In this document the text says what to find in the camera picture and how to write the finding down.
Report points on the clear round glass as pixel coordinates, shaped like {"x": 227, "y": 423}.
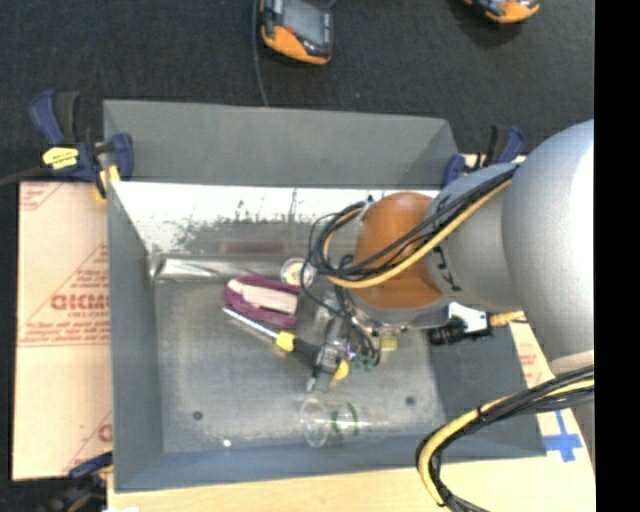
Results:
{"x": 296, "y": 272}

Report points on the yellow and black screwdriver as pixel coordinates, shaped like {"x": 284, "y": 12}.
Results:
{"x": 286, "y": 341}

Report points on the brown cardboard board, red print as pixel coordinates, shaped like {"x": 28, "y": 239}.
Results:
{"x": 60, "y": 360}

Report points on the grey metal bin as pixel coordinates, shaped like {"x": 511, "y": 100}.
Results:
{"x": 240, "y": 380}

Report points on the clear cup with green print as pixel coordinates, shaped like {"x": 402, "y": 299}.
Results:
{"x": 332, "y": 422}

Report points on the black cylinder on white bracket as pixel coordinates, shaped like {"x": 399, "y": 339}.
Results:
{"x": 452, "y": 332}

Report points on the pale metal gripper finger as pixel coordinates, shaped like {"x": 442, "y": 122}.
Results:
{"x": 332, "y": 382}
{"x": 312, "y": 382}

